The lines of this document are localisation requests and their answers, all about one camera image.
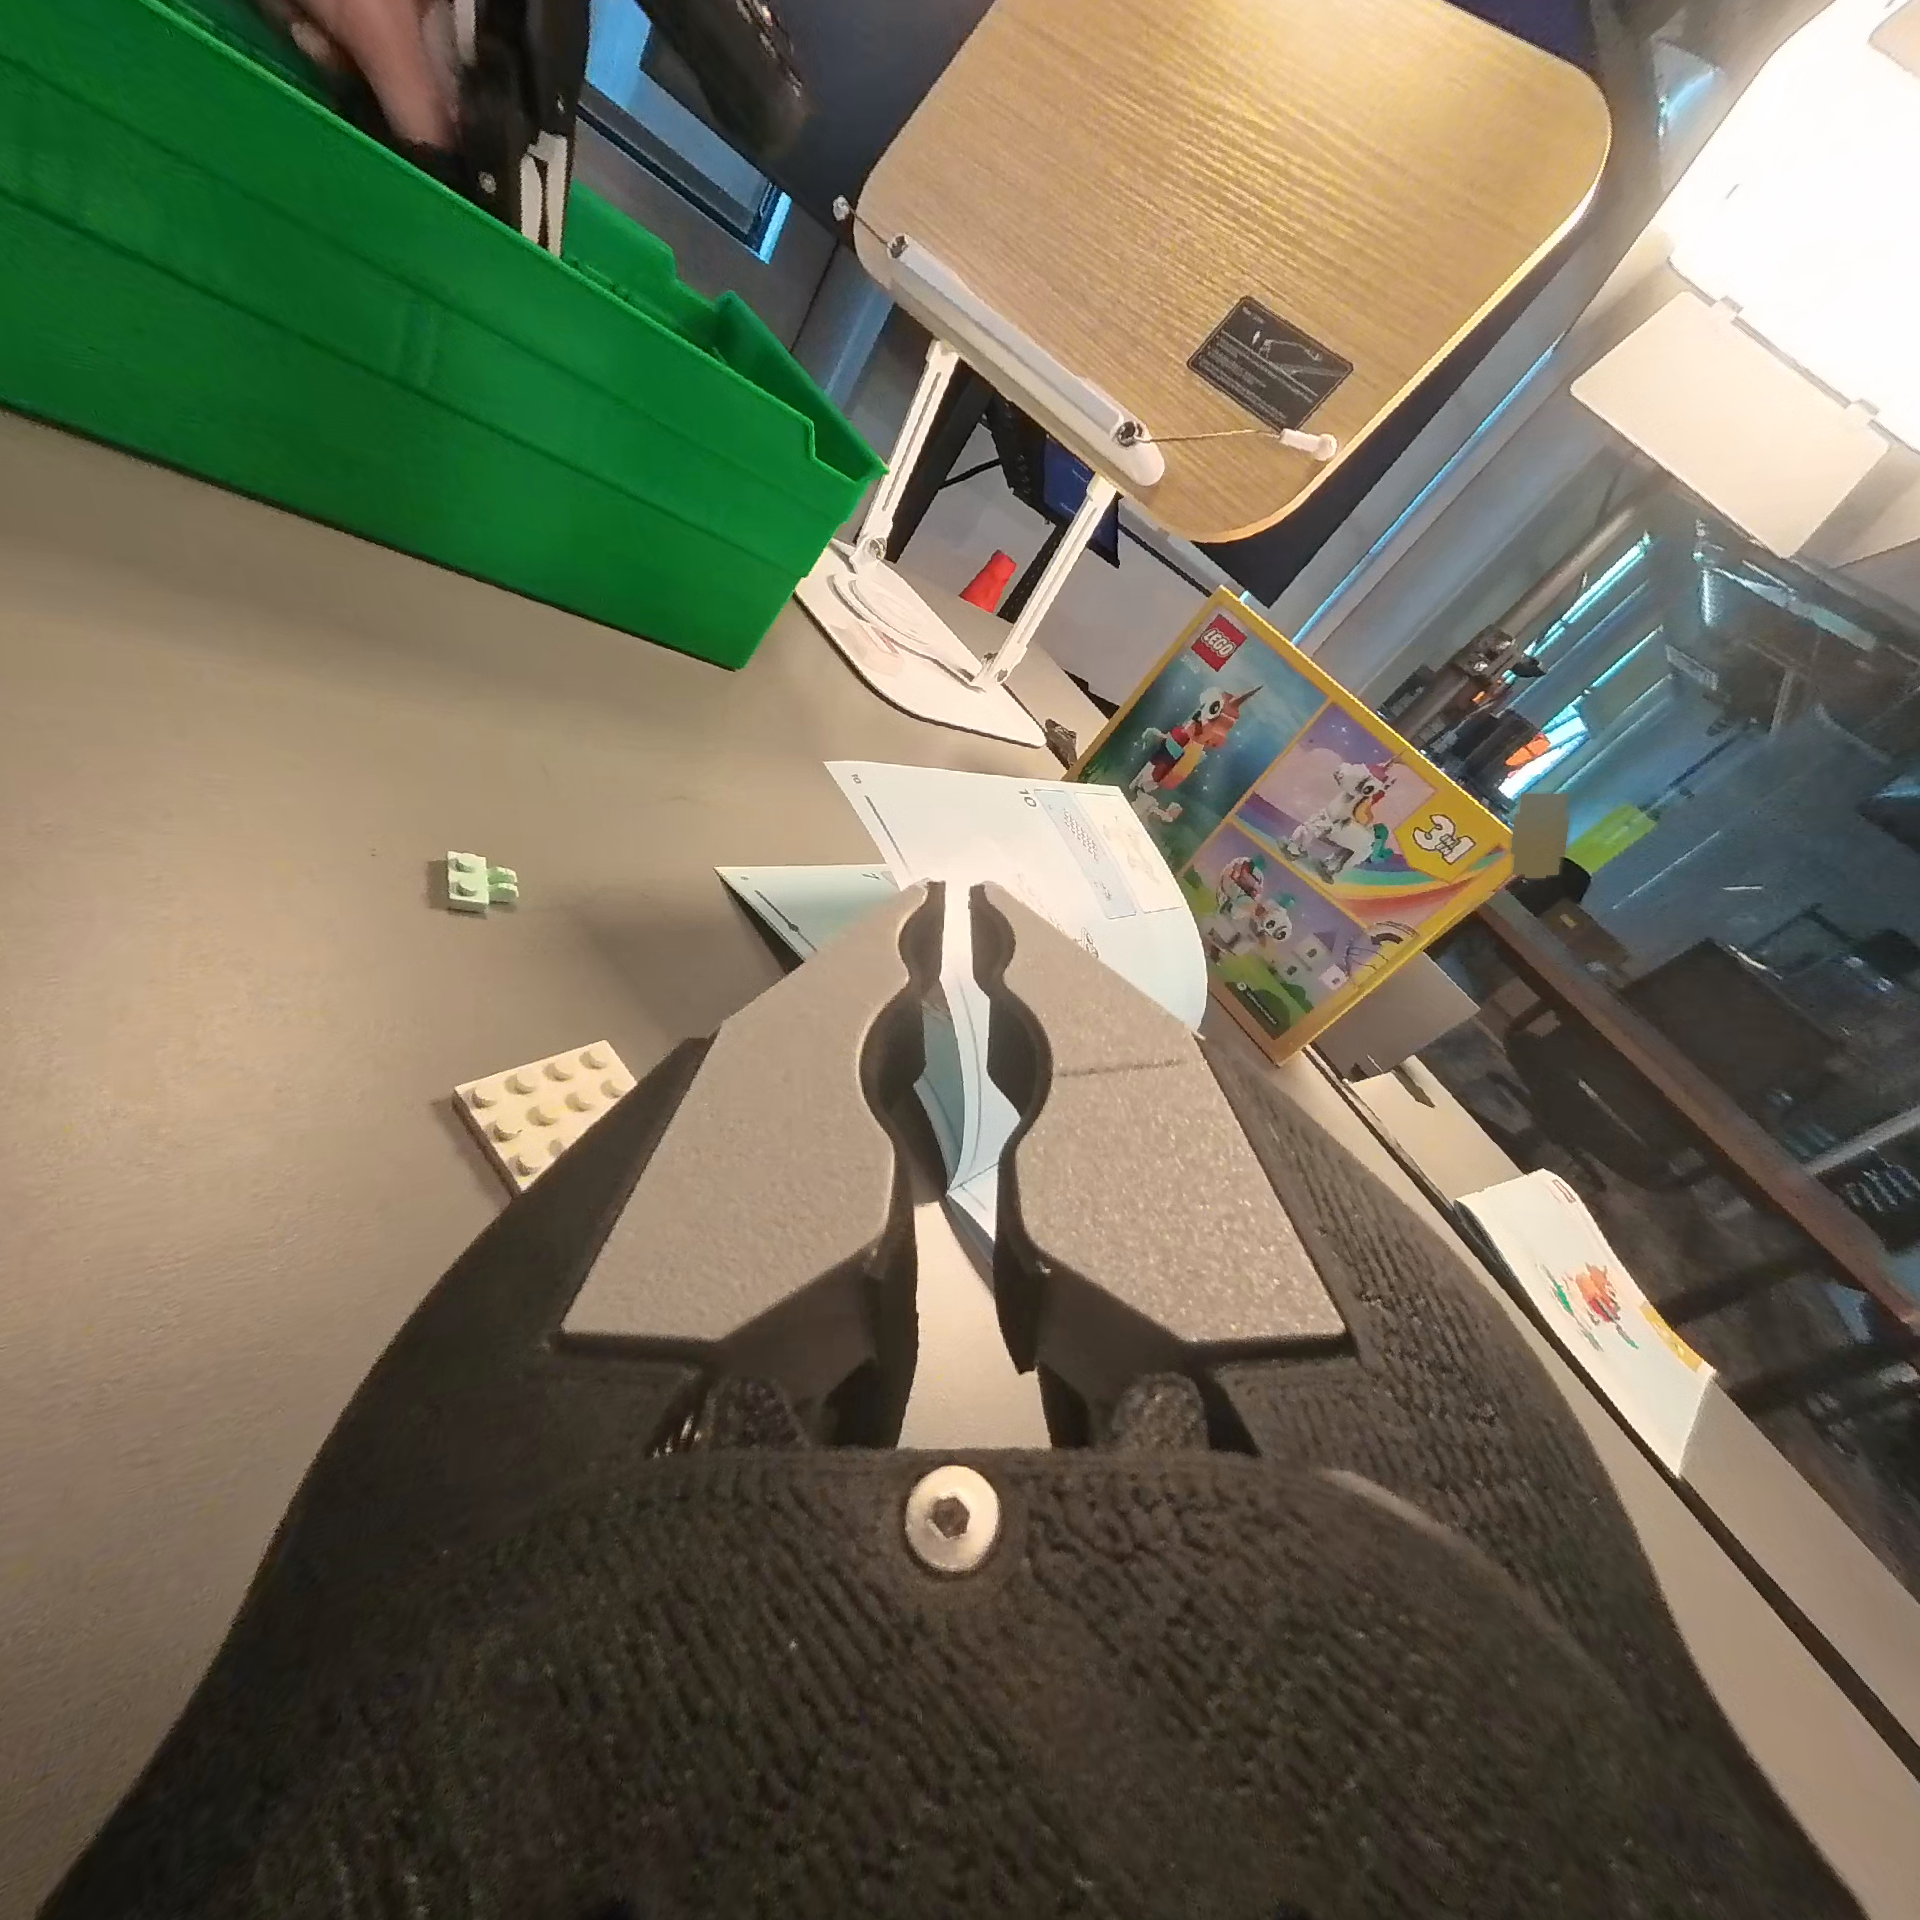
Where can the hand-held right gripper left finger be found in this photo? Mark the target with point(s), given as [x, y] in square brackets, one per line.
[750, 1184]

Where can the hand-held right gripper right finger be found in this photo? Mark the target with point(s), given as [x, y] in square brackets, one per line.
[1170, 1201]

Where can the green plastic bin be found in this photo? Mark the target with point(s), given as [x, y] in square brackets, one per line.
[300, 376]

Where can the instruction booklet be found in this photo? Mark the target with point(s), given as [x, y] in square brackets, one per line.
[1049, 840]
[1588, 1305]

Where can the cream lego plate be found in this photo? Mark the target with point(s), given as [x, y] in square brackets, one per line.
[539, 1102]

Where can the yellow lego set box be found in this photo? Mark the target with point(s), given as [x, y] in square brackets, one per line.
[1289, 840]

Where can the light green lego piece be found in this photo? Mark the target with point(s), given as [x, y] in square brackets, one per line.
[476, 882]

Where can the person's left hand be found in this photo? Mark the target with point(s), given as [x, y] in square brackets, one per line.
[376, 61]

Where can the closed instruction booklet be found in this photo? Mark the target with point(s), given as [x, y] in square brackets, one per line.
[1588, 1305]

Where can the red cup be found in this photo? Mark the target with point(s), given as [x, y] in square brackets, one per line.
[989, 582]

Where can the wooden board white stand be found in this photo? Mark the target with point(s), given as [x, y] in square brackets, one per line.
[1230, 196]

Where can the white flat panel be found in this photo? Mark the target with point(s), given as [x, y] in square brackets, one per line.
[1724, 421]

